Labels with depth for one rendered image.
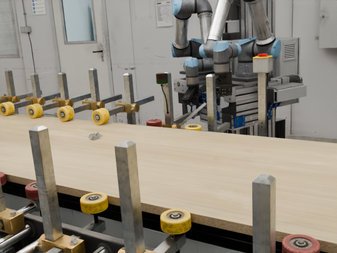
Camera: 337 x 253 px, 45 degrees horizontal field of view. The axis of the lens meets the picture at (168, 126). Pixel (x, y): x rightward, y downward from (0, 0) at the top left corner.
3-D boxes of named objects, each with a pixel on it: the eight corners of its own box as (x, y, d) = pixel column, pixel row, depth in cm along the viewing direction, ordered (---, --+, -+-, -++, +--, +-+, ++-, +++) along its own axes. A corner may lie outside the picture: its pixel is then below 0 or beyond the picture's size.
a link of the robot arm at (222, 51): (232, 40, 202) (223, 41, 196) (232, 62, 205) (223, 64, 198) (218, 40, 207) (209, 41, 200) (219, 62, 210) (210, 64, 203)
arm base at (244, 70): (247, 73, 264) (247, 57, 262) (265, 75, 252) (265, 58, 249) (230, 76, 257) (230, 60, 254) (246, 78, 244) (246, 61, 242)
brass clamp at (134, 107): (121, 110, 234) (120, 101, 233) (140, 111, 227) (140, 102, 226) (115, 112, 229) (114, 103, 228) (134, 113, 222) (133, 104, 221)
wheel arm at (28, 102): (63, 95, 291) (62, 90, 290) (66, 95, 289) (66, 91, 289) (4, 110, 250) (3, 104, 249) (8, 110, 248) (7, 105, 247)
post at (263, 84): (260, 163, 197) (259, 71, 185) (270, 165, 194) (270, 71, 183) (257, 166, 193) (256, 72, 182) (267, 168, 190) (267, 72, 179)
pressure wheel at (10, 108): (16, 110, 249) (10, 116, 254) (10, 99, 250) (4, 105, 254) (8, 112, 244) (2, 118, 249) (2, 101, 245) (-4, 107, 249)
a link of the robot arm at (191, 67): (196, 56, 244) (198, 58, 235) (197, 75, 246) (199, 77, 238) (183, 57, 243) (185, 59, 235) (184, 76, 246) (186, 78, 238)
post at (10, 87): (19, 137, 286) (8, 69, 275) (22, 137, 285) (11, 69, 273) (15, 138, 284) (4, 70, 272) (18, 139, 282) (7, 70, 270)
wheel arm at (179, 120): (189, 118, 246) (189, 111, 245) (194, 118, 245) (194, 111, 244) (150, 137, 211) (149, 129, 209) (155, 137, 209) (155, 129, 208)
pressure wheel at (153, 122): (153, 138, 217) (151, 117, 214) (165, 139, 213) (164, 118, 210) (144, 142, 211) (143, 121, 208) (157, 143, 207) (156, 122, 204)
